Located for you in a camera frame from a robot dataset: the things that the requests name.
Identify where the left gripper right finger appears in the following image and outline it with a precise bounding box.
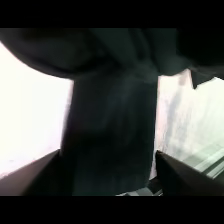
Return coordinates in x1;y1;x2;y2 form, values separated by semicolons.
155;150;224;197

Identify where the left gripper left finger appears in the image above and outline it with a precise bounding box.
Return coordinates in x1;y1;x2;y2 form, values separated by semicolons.
0;149;69;197

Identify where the black garment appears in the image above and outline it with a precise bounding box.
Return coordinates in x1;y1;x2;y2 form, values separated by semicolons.
0;27;224;197

